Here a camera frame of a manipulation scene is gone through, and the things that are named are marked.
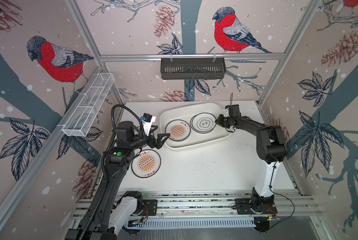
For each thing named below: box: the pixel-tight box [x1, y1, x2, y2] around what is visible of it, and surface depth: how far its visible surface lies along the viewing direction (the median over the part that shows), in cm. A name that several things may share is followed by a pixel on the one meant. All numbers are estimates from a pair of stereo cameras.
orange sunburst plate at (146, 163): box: [131, 149, 162, 178], surface depth 90 cm
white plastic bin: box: [159, 102, 232, 151], surface depth 105 cm
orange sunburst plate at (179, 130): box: [165, 119, 191, 142], surface depth 105 cm
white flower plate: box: [190, 112, 216, 134], surface depth 109 cm
